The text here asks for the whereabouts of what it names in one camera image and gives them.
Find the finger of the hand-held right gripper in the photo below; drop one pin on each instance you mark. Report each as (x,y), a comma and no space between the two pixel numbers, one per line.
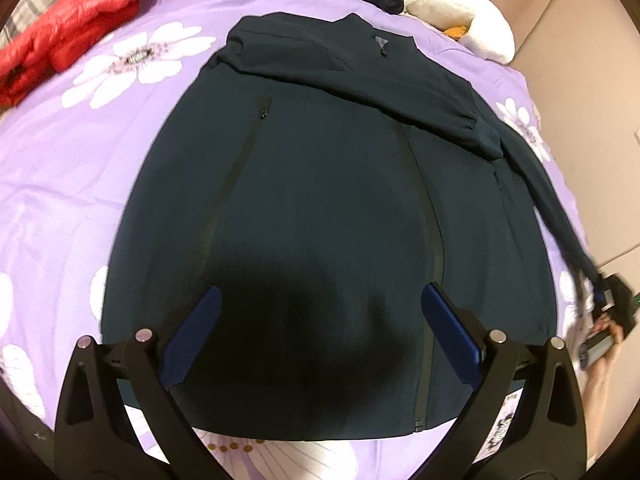
(601,296)

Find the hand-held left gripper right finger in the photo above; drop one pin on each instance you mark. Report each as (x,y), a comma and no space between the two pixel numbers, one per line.
(447,325)

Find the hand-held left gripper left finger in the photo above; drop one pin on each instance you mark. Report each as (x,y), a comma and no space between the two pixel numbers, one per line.
(197,325)

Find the dark navy zip jacket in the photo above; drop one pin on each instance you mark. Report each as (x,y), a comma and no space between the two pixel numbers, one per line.
(310,185)

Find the person's right forearm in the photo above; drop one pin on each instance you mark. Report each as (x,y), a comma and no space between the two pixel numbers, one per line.
(597,400)

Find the person's right hand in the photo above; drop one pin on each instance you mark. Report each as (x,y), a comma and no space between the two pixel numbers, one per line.
(607,326)

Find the purple floral bedsheet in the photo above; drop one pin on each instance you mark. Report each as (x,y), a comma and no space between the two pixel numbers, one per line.
(75,170)

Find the white plush toy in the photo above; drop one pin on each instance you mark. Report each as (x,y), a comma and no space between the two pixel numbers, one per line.
(482,30)

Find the red puffer jacket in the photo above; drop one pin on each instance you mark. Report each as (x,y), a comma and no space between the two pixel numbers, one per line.
(75,20)

